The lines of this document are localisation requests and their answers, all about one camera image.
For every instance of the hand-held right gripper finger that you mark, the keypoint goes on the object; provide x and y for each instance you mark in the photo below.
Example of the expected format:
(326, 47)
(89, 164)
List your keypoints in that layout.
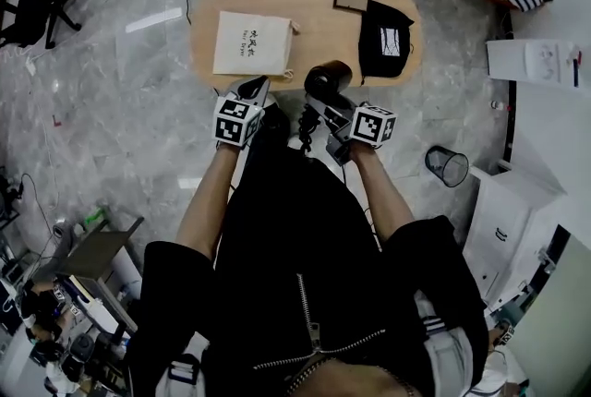
(330, 106)
(327, 122)

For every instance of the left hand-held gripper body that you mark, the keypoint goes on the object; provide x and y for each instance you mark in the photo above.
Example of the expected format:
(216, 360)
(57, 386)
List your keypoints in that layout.
(231, 123)

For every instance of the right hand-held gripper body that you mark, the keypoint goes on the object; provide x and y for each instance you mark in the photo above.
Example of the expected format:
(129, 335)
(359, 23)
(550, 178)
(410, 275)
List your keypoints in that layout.
(371, 127)

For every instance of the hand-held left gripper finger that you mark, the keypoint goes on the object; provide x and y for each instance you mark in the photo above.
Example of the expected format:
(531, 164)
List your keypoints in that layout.
(242, 83)
(264, 92)

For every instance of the black hair dryer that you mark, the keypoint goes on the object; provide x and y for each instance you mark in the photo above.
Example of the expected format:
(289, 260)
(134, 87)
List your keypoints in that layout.
(323, 79)

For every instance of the person's left forearm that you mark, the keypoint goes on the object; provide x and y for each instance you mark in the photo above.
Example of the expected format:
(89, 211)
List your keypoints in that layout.
(205, 206)

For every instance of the person's right forearm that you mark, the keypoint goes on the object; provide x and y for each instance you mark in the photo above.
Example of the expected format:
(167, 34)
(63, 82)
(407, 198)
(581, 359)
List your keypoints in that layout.
(383, 192)

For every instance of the person's left white shoe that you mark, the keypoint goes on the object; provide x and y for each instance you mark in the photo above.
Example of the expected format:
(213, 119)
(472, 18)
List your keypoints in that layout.
(271, 99)

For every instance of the person's black trousers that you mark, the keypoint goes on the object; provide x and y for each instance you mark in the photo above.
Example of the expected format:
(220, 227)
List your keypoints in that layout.
(277, 127)

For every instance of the light wooden low table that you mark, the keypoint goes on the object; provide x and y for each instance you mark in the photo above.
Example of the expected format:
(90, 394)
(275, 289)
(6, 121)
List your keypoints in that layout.
(318, 30)

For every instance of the black mesh waste bin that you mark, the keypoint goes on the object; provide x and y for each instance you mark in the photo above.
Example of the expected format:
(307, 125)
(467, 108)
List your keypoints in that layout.
(445, 166)

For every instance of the person's black jacket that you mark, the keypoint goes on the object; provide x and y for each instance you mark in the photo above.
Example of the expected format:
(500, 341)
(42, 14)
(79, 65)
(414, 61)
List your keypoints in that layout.
(286, 238)

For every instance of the small red white bottle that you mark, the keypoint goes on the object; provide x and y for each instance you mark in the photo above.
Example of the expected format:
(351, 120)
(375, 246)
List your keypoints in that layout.
(497, 105)

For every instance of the white side table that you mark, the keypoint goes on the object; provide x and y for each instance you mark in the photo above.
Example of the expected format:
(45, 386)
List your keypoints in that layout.
(508, 60)

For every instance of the white cabinet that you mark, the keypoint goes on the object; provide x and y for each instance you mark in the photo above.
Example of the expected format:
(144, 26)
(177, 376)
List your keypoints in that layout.
(503, 224)

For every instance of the green plastic object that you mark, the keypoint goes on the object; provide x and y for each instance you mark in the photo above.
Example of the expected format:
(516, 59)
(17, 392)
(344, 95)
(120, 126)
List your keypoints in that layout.
(94, 215)

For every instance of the dark grey desk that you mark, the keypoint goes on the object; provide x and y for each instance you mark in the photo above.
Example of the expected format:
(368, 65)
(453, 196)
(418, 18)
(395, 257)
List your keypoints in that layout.
(99, 247)

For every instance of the black office chair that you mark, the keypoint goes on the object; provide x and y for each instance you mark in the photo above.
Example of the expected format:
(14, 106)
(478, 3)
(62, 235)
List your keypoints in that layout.
(41, 3)

